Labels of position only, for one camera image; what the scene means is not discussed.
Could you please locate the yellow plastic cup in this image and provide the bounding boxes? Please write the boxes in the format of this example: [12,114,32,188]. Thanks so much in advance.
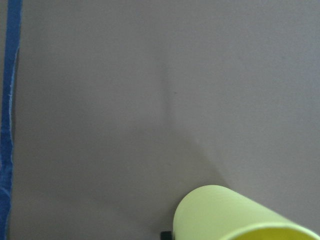
[172,185,320,240]

